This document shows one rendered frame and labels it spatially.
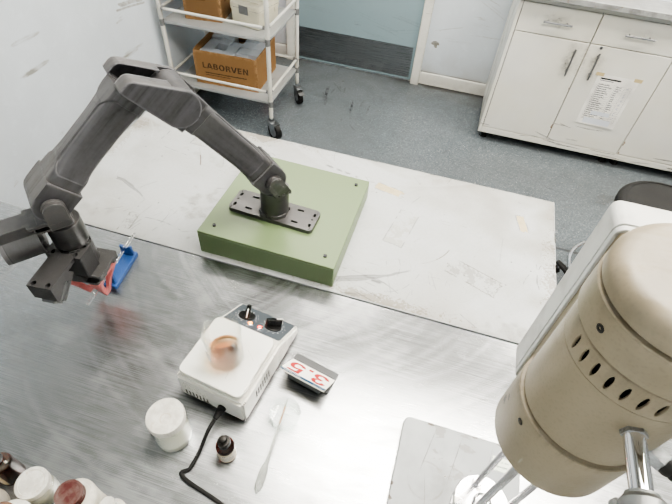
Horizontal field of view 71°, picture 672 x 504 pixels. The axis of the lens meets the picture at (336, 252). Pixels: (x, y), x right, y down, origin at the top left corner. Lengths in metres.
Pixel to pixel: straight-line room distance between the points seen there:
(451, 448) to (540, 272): 0.49
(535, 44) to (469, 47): 0.74
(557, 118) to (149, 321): 2.66
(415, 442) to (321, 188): 0.62
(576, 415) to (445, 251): 0.80
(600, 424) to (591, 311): 0.08
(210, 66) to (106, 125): 2.27
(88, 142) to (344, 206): 0.56
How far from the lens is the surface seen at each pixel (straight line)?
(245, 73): 2.98
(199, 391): 0.85
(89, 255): 0.94
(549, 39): 2.97
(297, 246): 1.01
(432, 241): 1.15
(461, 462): 0.87
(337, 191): 1.15
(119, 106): 0.79
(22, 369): 1.04
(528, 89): 3.08
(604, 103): 3.16
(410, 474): 0.85
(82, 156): 0.83
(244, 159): 0.93
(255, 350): 0.83
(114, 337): 1.01
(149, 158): 1.39
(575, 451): 0.40
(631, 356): 0.31
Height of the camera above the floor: 1.70
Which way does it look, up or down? 48 degrees down
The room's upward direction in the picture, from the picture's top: 5 degrees clockwise
